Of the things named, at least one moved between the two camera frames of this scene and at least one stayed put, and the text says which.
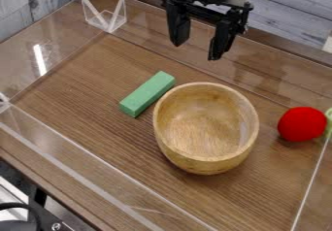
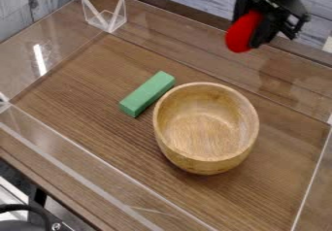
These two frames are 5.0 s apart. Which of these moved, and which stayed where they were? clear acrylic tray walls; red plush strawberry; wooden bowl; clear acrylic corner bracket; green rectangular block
Moved: red plush strawberry
Stayed: green rectangular block; wooden bowl; clear acrylic tray walls; clear acrylic corner bracket
